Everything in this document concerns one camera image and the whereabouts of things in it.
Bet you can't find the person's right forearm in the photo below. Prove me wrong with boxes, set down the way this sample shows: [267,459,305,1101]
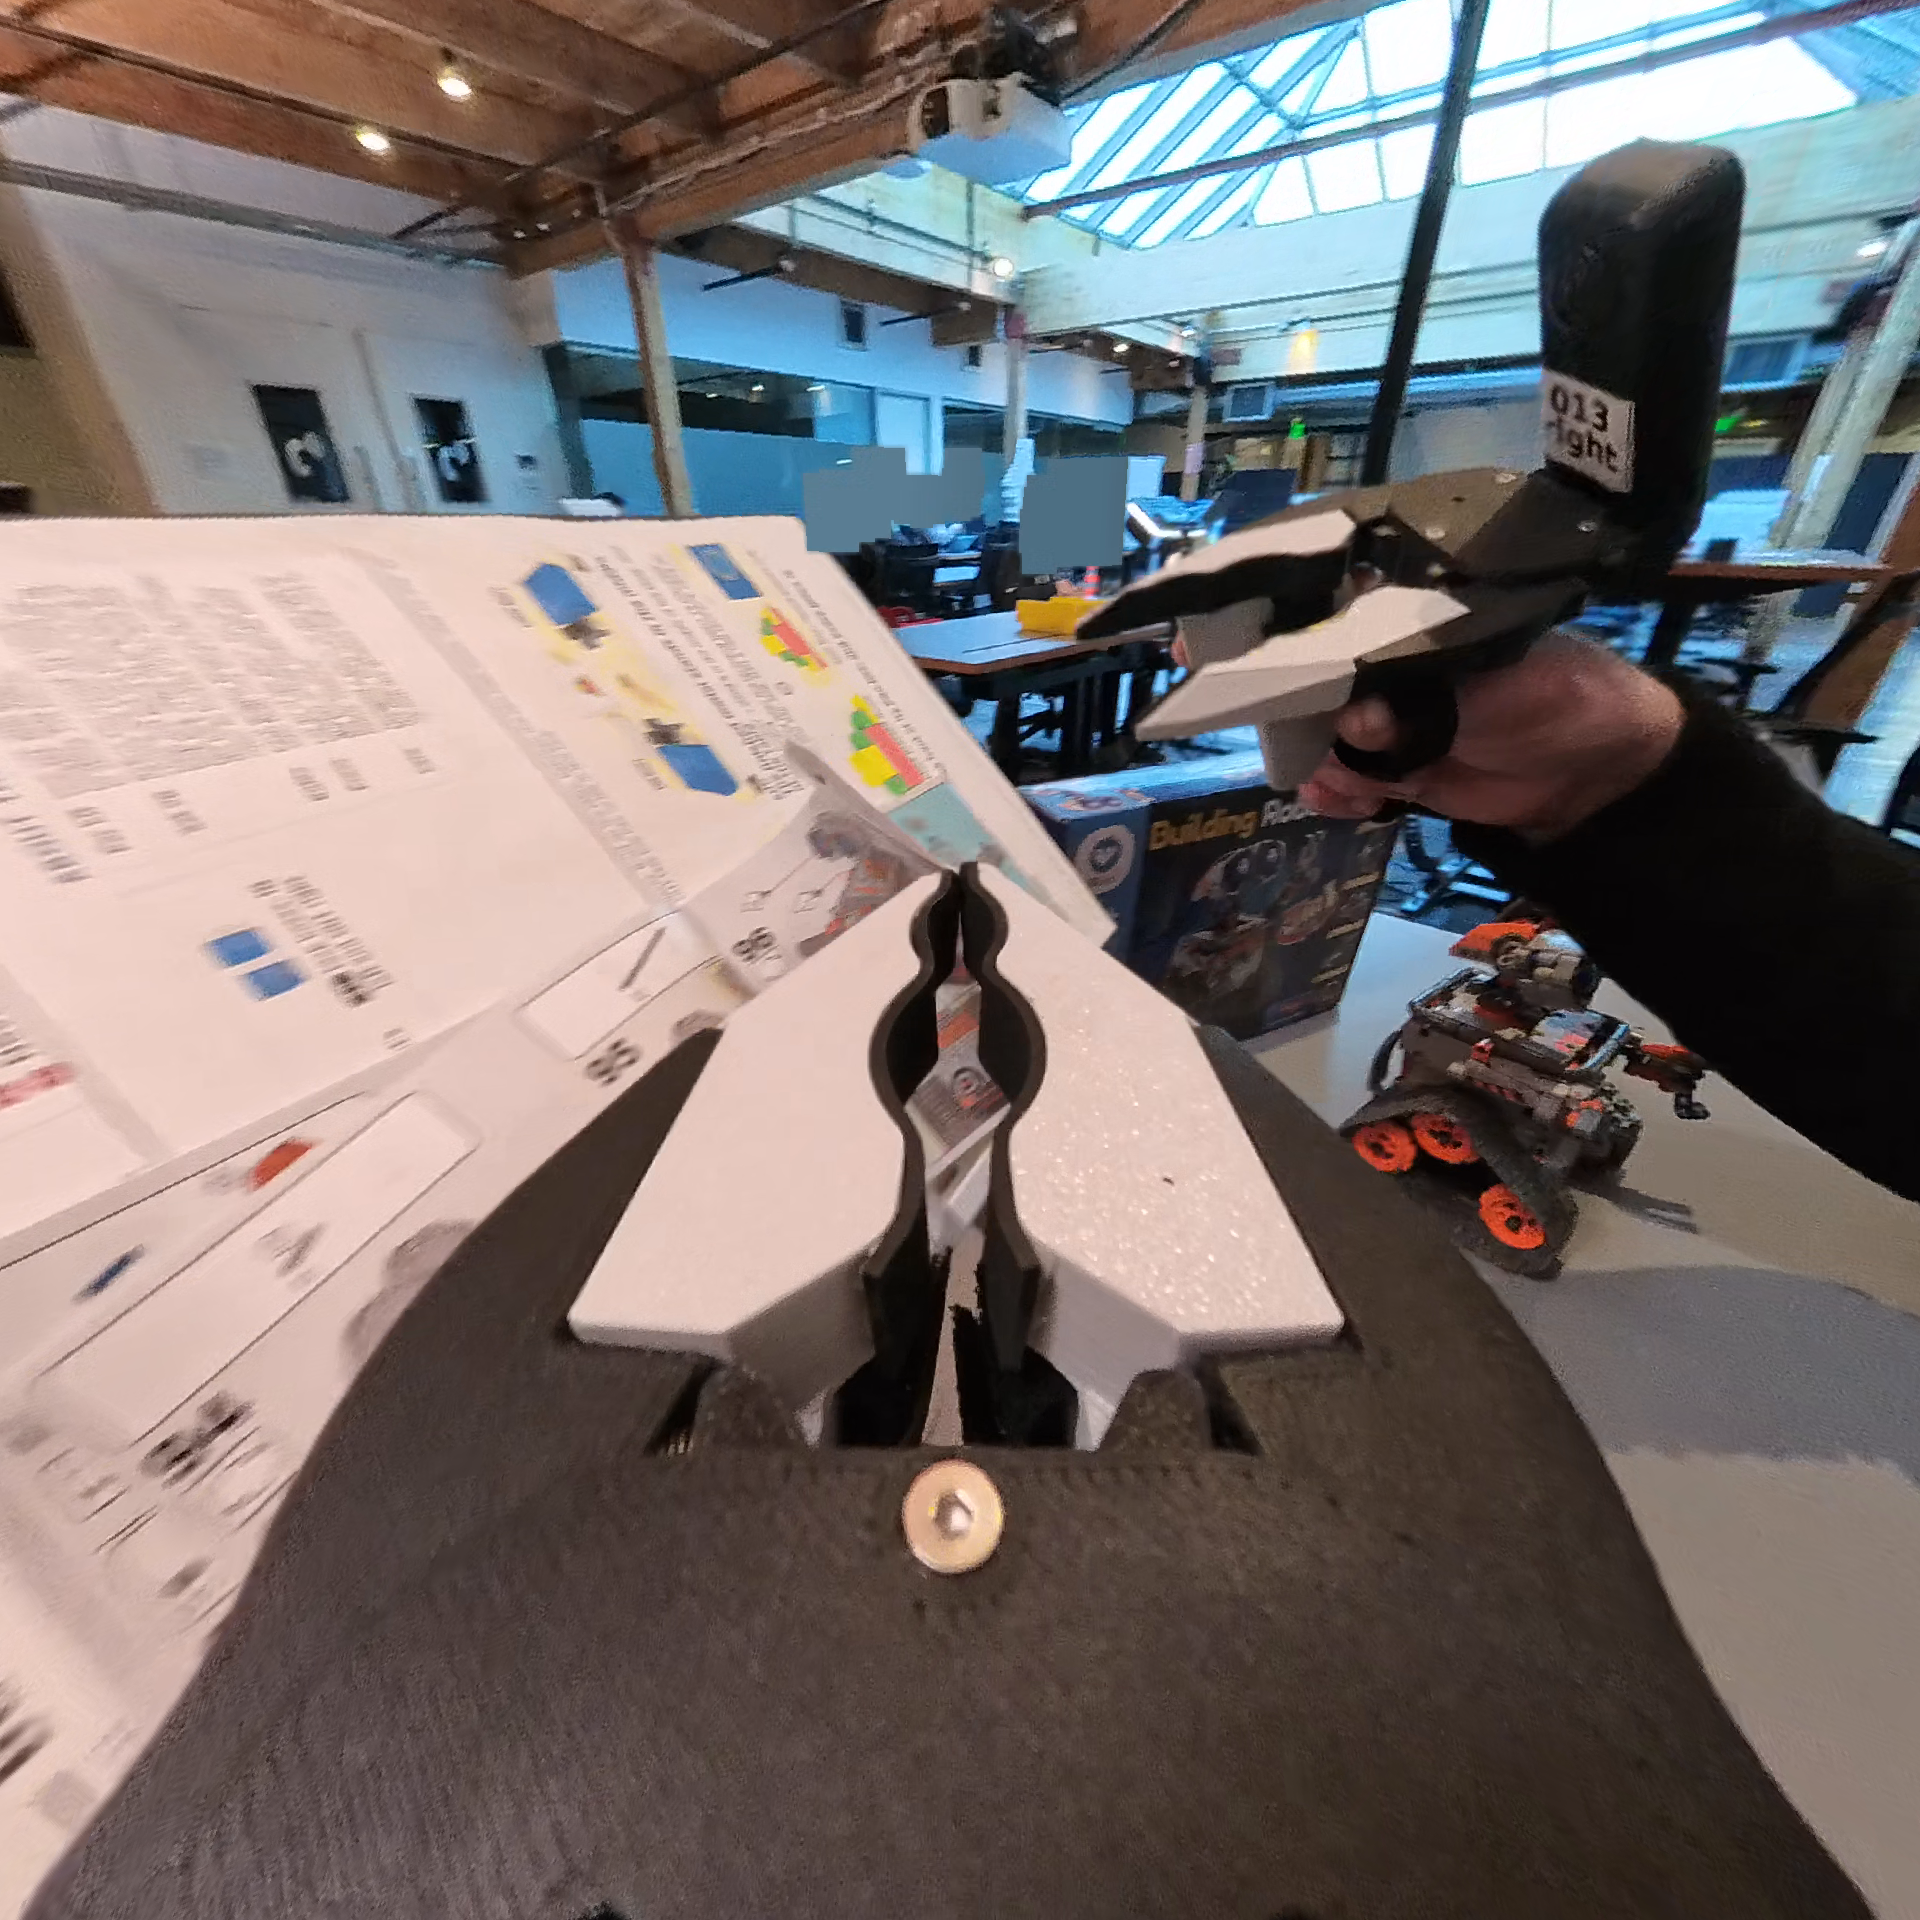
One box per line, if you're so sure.
[1448,660,1920,1205]

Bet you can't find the paper instruction sheet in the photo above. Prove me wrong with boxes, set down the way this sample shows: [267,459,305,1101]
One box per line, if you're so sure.
[0,513,1120,1883]

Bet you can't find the wooden work table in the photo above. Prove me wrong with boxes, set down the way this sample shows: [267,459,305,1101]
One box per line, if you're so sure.
[894,603,1188,780]

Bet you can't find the white ceiling projector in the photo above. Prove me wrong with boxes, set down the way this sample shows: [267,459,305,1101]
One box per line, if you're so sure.
[908,73,1075,189]

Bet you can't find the black wall poster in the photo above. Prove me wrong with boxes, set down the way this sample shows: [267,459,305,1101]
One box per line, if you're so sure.
[251,387,349,503]
[412,398,488,513]

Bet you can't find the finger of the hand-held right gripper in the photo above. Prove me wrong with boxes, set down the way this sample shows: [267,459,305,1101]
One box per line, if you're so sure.
[1075,508,1368,665]
[1132,585,1475,745]

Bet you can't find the tracked toy robot vehicle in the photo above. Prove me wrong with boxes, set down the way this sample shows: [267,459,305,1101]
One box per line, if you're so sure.
[1340,919,1711,1281]

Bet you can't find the black metal pole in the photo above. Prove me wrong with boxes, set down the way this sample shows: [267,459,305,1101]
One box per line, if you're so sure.
[1360,0,1495,490]

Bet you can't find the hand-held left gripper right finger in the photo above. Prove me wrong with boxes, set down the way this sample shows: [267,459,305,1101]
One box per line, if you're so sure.
[960,859,1348,1450]

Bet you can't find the person's right hand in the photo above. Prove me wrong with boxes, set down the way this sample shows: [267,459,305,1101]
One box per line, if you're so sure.
[1297,631,1691,844]

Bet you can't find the blue toy box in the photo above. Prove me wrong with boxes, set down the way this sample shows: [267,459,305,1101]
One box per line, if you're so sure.
[1027,751,1403,1042]

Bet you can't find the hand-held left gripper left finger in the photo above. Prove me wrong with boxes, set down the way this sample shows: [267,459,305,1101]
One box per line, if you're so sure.
[567,868,968,1450]

